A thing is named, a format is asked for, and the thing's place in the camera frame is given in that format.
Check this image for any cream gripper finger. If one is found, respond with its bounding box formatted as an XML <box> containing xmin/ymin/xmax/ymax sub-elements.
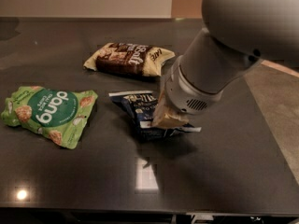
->
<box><xmin>152</xmin><ymin>91</ymin><xmax>165</xmax><ymax>126</ymax></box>
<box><xmin>155</xmin><ymin>105</ymin><xmax>189</xmax><ymax>129</ymax></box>

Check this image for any blue kettle chip bag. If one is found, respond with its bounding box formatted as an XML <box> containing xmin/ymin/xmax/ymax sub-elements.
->
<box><xmin>109</xmin><ymin>91</ymin><xmax>201</xmax><ymax>141</ymax></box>

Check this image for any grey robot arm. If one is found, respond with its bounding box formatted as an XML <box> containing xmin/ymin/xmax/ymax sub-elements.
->
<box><xmin>152</xmin><ymin>0</ymin><xmax>299</xmax><ymax>129</ymax></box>

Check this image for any brown chip bag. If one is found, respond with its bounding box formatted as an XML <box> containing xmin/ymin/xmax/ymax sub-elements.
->
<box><xmin>83</xmin><ymin>43</ymin><xmax>175</xmax><ymax>77</ymax></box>

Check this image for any green dang chip bag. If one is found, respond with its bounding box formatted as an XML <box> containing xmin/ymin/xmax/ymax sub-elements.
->
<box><xmin>1</xmin><ymin>86</ymin><xmax>97</xmax><ymax>149</ymax></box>

